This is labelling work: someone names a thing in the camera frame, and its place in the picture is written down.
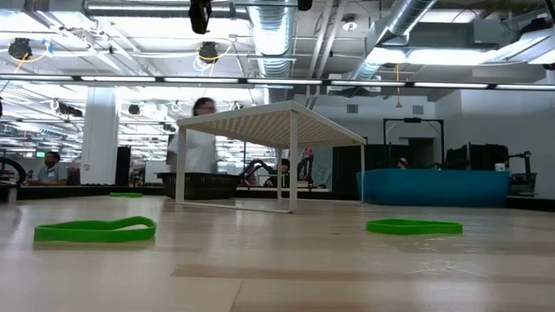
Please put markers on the black mesh basket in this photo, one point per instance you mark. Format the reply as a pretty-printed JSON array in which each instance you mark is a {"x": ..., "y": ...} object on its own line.
[{"x": 208, "y": 186}]

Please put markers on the green rubber band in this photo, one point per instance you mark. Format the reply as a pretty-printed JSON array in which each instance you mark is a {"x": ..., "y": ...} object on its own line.
[
  {"x": 412, "y": 229},
  {"x": 126, "y": 195},
  {"x": 86, "y": 234}
]

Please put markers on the blue plastic tray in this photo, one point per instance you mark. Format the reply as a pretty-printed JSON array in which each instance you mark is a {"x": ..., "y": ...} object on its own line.
[{"x": 433, "y": 188}]

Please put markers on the black background robot arm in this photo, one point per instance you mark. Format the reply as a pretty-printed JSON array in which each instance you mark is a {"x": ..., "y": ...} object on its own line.
[{"x": 527, "y": 164}]

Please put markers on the white ceiling sensor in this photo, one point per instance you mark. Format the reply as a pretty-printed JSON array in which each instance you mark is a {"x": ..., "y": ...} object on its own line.
[{"x": 349, "y": 25}]

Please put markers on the long ceiling light strip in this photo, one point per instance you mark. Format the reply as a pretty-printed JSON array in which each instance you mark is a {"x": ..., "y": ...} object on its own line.
[{"x": 282, "y": 81}]

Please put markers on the white perforated metal shelf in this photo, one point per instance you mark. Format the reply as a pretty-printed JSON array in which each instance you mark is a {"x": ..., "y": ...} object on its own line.
[{"x": 260, "y": 125}]

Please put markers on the walking person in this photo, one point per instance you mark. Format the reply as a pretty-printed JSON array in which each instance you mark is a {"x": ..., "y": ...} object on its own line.
[{"x": 197, "y": 149}]

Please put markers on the red background robot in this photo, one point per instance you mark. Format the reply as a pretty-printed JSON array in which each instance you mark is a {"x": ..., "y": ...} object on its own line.
[{"x": 308, "y": 152}]

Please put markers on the white building column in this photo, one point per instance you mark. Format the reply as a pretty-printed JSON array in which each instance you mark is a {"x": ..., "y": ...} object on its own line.
[{"x": 99, "y": 138}]

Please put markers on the black tall cabinet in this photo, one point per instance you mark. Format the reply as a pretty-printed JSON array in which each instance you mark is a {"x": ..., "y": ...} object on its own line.
[{"x": 122, "y": 167}]

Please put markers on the black partition panel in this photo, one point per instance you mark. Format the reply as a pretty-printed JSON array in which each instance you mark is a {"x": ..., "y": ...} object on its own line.
[{"x": 344, "y": 173}]

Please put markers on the seated person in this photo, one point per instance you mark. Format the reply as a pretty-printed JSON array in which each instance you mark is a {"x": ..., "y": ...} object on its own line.
[{"x": 52, "y": 171}]

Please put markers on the black background equipment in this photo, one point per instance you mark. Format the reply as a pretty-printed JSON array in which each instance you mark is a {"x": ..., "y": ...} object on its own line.
[{"x": 485, "y": 156}]

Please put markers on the ribbed silver ventilation duct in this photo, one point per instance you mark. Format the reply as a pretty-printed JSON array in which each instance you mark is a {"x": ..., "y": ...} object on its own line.
[{"x": 273, "y": 34}]

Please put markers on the smooth silver ventilation duct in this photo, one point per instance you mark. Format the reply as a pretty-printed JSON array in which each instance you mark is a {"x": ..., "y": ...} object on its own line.
[{"x": 403, "y": 19}]

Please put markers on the black background stand frame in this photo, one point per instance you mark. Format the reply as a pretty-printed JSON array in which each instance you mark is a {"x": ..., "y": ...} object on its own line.
[{"x": 412, "y": 120}]

